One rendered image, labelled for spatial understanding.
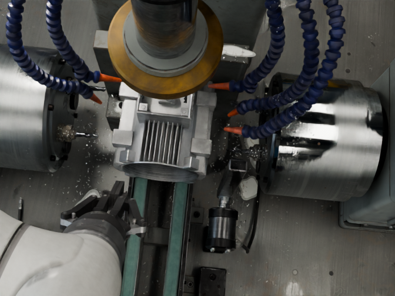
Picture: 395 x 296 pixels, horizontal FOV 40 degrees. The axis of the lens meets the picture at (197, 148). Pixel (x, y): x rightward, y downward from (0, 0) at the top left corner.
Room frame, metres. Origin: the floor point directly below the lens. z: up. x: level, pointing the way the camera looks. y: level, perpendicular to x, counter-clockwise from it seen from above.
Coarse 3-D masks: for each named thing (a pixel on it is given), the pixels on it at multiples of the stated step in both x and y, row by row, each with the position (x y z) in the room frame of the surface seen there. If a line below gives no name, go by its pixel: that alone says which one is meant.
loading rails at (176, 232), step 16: (128, 192) 0.20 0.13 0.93; (144, 192) 0.21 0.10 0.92; (176, 192) 0.22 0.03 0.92; (192, 192) 0.23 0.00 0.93; (144, 208) 0.18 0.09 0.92; (176, 208) 0.19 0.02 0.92; (192, 208) 0.21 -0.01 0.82; (176, 224) 0.15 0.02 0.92; (128, 240) 0.10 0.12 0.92; (144, 240) 0.11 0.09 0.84; (160, 240) 0.12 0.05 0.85; (176, 240) 0.12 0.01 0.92; (128, 256) 0.07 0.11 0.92; (176, 256) 0.09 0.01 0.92; (128, 272) 0.04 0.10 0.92; (176, 272) 0.05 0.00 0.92; (128, 288) 0.00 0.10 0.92; (176, 288) 0.02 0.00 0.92; (192, 288) 0.03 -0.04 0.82
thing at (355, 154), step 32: (352, 96) 0.41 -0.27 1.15; (288, 128) 0.33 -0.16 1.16; (320, 128) 0.34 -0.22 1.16; (352, 128) 0.35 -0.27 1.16; (256, 160) 0.28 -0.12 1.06; (288, 160) 0.27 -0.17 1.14; (320, 160) 0.28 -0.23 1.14; (352, 160) 0.29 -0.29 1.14; (288, 192) 0.23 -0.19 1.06; (320, 192) 0.24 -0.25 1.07; (352, 192) 0.25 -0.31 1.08
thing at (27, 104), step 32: (0, 64) 0.36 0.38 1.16; (64, 64) 0.40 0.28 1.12; (0, 96) 0.30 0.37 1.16; (32, 96) 0.31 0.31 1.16; (64, 96) 0.35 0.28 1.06; (0, 128) 0.25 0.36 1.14; (32, 128) 0.26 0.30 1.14; (64, 128) 0.28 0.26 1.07; (0, 160) 0.20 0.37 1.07; (32, 160) 0.21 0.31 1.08; (64, 160) 0.25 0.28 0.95
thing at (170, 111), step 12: (144, 96) 0.36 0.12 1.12; (192, 96) 0.37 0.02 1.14; (156, 108) 0.34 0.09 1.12; (168, 108) 0.34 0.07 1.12; (180, 108) 0.34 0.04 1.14; (192, 108) 0.35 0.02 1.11; (144, 120) 0.32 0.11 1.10; (156, 120) 0.32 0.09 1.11; (168, 120) 0.32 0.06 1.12; (180, 120) 0.32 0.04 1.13
